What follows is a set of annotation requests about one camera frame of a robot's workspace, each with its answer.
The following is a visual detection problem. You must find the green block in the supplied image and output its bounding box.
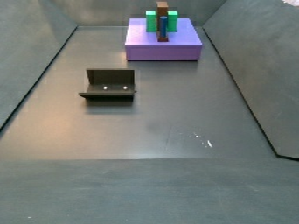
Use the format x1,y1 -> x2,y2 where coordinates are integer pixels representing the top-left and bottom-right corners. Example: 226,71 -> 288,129
167,11 -> 179,32
145,10 -> 157,32

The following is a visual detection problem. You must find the purple board block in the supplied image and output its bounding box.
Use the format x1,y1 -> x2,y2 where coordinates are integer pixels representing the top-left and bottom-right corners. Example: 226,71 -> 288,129
126,18 -> 204,61

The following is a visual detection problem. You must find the right green block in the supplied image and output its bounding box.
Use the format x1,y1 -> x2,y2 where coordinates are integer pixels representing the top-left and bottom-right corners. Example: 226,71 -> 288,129
167,11 -> 179,32

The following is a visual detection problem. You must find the blue cylinder peg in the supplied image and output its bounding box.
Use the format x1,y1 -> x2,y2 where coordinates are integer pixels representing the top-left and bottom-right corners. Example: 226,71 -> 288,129
159,16 -> 167,39

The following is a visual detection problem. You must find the left green block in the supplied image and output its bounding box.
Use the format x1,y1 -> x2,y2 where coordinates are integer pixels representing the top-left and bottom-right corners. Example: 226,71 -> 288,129
145,10 -> 157,32

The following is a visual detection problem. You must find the brown L-shaped block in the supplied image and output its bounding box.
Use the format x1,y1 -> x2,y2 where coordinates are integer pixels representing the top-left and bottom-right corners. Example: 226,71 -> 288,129
157,2 -> 169,42

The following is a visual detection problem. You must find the black angled bracket holder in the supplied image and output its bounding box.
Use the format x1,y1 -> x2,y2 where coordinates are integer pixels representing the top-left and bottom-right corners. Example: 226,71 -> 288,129
79,68 -> 137,99

